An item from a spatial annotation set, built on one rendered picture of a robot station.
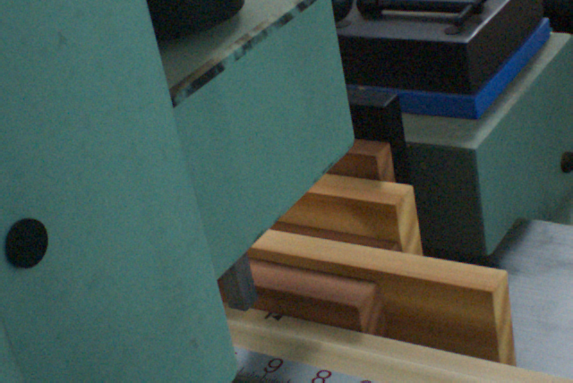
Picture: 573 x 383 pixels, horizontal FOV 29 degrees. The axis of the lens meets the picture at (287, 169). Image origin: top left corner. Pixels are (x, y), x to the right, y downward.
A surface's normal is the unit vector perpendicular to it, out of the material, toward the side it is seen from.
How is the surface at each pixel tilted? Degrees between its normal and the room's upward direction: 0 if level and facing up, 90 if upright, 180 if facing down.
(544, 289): 0
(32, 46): 90
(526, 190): 90
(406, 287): 90
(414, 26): 0
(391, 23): 0
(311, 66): 90
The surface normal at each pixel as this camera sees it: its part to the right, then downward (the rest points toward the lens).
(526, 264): -0.18, -0.87
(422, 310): -0.52, 0.48
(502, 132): 0.84, 0.11
